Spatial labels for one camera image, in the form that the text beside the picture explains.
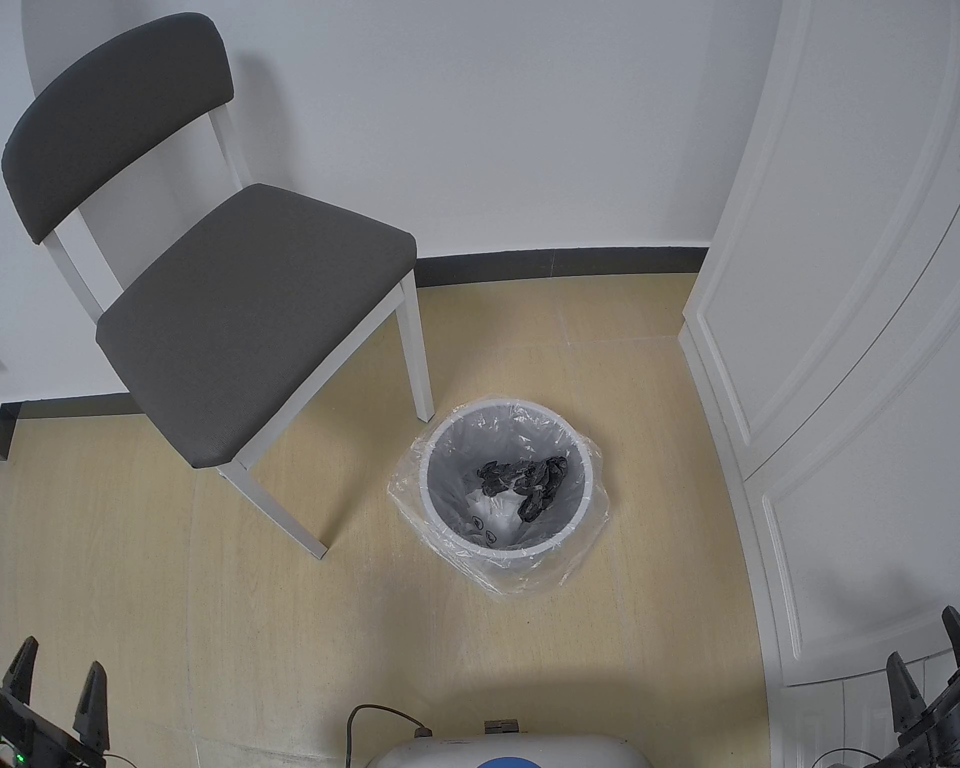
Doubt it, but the white printed wrapper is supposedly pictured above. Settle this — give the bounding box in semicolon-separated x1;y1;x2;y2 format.
459;487;530;547

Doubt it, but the white panelled door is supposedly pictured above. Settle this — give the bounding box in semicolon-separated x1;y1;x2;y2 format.
678;0;960;687

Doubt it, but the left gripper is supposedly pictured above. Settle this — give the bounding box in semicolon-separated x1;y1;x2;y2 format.
0;636;111;768

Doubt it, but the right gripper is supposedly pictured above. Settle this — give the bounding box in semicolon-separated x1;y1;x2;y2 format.
886;606;960;768

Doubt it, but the grey and white chair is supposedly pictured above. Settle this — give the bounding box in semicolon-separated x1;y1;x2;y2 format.
1;12;438;560

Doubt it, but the white trash bin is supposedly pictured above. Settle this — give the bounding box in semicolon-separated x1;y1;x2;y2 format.
420;399;601;571

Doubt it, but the black plastic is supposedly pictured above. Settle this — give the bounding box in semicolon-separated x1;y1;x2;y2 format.
476;455;569;524

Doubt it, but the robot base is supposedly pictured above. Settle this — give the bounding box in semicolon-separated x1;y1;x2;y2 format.
366;718;655;768

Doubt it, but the clear plastic bag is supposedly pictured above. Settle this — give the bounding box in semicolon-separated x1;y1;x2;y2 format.
386;401;610;607

